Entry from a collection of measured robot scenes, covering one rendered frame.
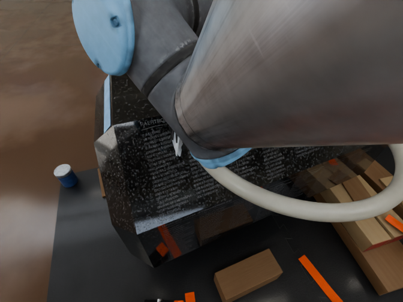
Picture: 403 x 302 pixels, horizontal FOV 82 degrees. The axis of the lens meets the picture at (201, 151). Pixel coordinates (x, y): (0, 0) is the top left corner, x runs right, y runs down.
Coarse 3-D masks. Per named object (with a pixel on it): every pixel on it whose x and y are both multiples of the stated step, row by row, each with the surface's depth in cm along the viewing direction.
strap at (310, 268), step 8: (392, 224) 114; (400, 224) 114; (304, 256) 123; (304, 264) 120; (312, 272) 118; (320, 280) 115; (328, 288) 113; (192, 296) 111; (328, 296) 111; (336, 296) 111
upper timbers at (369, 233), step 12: (360, 180) 135; (324, 192) 136; (336, 192) 130; (372, 192) 130; (384, 216) 120; (396, 216) 120; (348, 228) 123; (360, 228) 115; (372, 228) 115; (384, 228) 117; (396, 228) 115; (360, 240) 117; (372, 240) 111; (384, 240) 111; (396, 240) 120
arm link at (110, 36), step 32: (96, 0) 20; (128, 0) 21; (160, 0) 23; (192, 0) 27; (96, 32) 23; (128, 32) 21; (160, 32) 22; (192, 32) 24; (96, 64) 26; (128, 64) 23; (160, 64) 23
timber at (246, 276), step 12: (264, 252) 113; (240, 264) 109; (252, 264) 109; (264, 264) 109; (276, 264) 109; (216, 276) 106; (228, 276) 106; (240, 276) 106; (252, 276) 106; (264, 276) 106; (276, 276) 109; (228, 288) 103; (240, 288) 103; (252, 288) 105; (228, 300) 102
